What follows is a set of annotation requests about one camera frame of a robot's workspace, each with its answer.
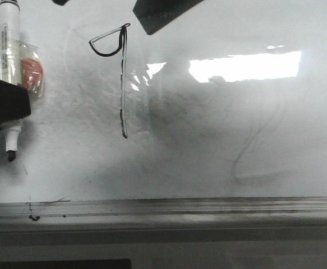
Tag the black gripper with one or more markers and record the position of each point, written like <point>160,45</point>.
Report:
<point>60,2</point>

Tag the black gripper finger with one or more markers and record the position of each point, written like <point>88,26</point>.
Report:
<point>153,15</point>
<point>14,102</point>

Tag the white black-tipped whiteboard marker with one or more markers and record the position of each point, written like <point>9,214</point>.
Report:
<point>10,66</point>

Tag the red magnet taped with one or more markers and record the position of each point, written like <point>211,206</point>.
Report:
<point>32,73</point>

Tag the white whiteboard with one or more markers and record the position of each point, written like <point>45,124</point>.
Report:
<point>227,100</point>

